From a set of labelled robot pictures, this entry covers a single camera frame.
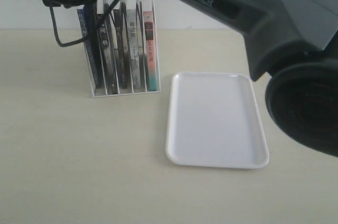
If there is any blue moon cover book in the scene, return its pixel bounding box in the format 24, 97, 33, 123
77, 4, 104, 88

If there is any black book white title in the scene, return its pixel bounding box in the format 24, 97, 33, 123
97, 0, 119, 95

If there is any grey white spine book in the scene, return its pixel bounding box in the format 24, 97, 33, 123
125, 0, 143, 92

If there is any dark brown spine book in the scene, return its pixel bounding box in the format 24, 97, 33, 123
113, 9, 129, 89

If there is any pink orange spine book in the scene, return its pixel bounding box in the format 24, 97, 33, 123
142, 1, 157, 91

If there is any white plastic tray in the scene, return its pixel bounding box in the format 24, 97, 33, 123
165, 72, 269, 169

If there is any black cable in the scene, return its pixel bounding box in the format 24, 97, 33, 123
42, 0, 148, 48

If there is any white wire book rack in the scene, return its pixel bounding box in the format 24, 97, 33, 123
82, 0, 162, 99

